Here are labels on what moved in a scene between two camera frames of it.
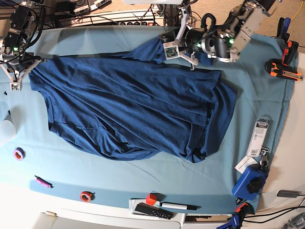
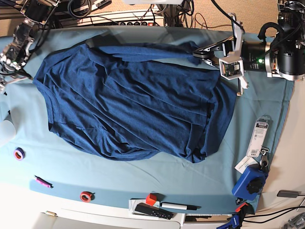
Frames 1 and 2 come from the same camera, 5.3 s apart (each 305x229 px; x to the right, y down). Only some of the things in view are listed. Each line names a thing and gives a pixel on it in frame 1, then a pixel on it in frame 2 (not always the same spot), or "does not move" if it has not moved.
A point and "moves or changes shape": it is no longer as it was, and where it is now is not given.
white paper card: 245,162 does not move
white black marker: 179,206 does not move
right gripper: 177,48 -> 232,65
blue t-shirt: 124,105 moves or changes shape
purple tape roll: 19,153 does not move
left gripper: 15,72 -> 8,76
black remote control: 154,210 does not move
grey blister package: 258,137 does not move
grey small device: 288,193 does not move
